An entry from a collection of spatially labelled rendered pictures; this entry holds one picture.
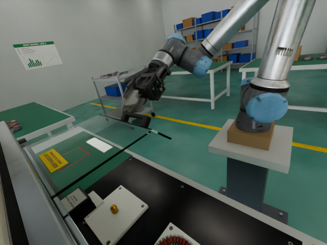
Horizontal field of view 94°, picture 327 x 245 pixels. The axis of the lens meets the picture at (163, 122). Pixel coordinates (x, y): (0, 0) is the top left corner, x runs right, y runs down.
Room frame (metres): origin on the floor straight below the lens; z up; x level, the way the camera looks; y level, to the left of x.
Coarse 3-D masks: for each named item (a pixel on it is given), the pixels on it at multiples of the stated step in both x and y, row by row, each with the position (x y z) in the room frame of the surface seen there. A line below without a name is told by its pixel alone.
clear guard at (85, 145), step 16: (80, 128) 0.38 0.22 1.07; (96, 128) 0.36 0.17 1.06; (112, 128) 0.34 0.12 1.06; (128, 128) 0.32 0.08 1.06; (144, 128) 0.31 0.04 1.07; (32, 144) 0.33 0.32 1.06; (48, 144) 0.32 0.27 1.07; (64, 144) 0.30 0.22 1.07; (80, 144) 0.29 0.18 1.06; (96, 144) 0.28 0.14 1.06; (112, 144) 0.26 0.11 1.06; (128, 144) 0.25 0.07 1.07; (32, 160) 0.26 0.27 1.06; (80, 160) 0.23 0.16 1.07; (96, 160) 0.22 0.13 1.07; (48, 176) 0.20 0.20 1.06; (64, 176) 0.19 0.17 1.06; (80, 176) 0.19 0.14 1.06; (48, 192) 0.17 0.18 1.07
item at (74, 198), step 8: (72, 192) 0.30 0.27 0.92; (80, 192) 0.30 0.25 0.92; (64, 200) 0.28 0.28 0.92; (72, 200) 0.28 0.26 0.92; (80, 200) 0.27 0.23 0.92; (88, 200) 0.27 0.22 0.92; (96, 200) 0.30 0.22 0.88; (72, 208) 0.26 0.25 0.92; (80, 208) 0.26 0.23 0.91; (88, 208) 0.27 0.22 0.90; (96, 208) 0.28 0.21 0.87; (72, 216) 0.24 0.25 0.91; (80, 216) 0.25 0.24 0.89; (88, 216) 0.26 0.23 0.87
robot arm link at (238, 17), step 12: (240, 0) 0.64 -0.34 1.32; (252, 0) 0.61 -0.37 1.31; (264, 0) 0.60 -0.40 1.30; (240, 12) 0.62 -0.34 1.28; (252, 12) 0.62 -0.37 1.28; (228, 24) 0.64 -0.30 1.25; (240, 24) 0.63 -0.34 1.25; (216, 36) 0.65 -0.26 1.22; (228, 36) 0.65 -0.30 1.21; (204, 48) 0.67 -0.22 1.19; (216, 48) 0.66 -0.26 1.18
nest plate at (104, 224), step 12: (120, 192) 0.40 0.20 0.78; (108, 204) 0.36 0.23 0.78; (120, 204) 0.35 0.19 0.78; (132, 204) 0.35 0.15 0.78; (144, 204) 0.34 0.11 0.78; (96, 216) 0.33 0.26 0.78; (108, 216) 0.32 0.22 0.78; (120, 216) 0.31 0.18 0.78; (132, 216) 0.30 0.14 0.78; (96, 228) 0.29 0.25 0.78; (108, 228) 0.28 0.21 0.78; (120, 228) 0.28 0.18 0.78; (108, 240) 0.25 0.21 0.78
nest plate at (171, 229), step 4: (172, 224) 0.26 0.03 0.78; (168, 228) 0.25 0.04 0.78; (172, 228) 0.25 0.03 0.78; (176, 228) 0.25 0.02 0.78; (164, 232) 0.24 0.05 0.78; (168, 232) 0.24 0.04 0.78; (172, 232) 0.24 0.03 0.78; (176, 232) 0.24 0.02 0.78; (180, 232) 0.24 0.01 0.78; (160, 236) 0.24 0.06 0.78; (164, 236) 0.23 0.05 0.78; (168, 236) 0.23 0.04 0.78; (184, 236) 0.23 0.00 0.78; (188, 236) 0.22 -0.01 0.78; (192, 240) 0.21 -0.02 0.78; (196, 244) 0.20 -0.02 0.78
